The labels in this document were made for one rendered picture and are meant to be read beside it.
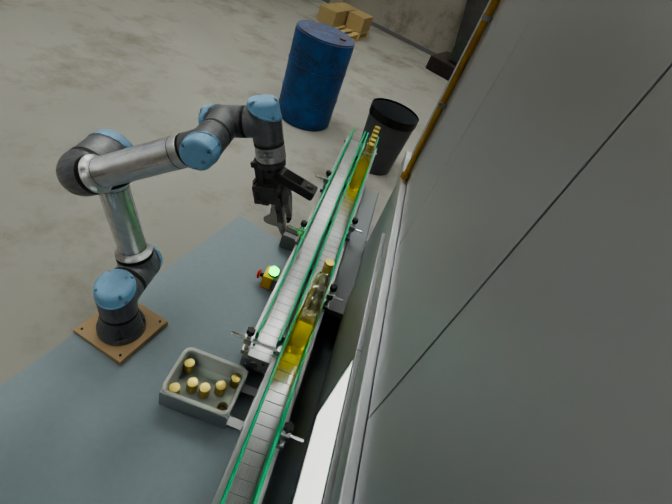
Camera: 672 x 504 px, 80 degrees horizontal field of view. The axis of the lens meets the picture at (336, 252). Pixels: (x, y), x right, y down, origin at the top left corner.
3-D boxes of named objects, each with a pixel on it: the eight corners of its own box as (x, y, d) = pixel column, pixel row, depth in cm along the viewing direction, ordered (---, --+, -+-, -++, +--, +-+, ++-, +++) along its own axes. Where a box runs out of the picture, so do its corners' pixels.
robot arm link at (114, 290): (89, 318, 127) (81, 290, 118) (113, 287, 137) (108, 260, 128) (127, 328, 127) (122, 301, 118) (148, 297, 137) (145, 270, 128)
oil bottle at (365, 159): (357, 191, 224) (376, 148, 206) (348, 188, 224) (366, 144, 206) (359, 186, 228) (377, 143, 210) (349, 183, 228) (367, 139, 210)
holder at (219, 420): (240, 434, 127) (244, 424, 122) (158, 403, 126) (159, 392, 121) (259, 387, 140) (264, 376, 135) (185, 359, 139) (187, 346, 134)
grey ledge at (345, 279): (339, 329, 164) (348, 313, 157) (319, 321, 164) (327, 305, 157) (372, 206, 236) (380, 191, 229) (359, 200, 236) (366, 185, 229)
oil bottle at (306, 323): (299, 357, 138) (317, 321, 125) (284, 351, 138) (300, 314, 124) (304, 344, 143) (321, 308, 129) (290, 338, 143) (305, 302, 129)
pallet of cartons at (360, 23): (336, 21, 810) (342, 0, 785) (367, 37, 802) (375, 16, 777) (312, 27, 730) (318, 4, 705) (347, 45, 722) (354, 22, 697)
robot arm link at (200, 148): (22, 176, 94) (196, 126, 79) (53, 154, 102) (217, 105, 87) (57, 216, 101) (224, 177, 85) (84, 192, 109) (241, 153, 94)
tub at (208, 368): (224, 428, 127) (228, 417, 121) (157, 403, 126) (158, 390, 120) (246, 381, 140) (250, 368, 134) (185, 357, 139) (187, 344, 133)
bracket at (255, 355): (264, 375, 137) (268, 364, 132) (238, 365, 137) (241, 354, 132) (268, 366, 140) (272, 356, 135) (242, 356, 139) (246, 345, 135)
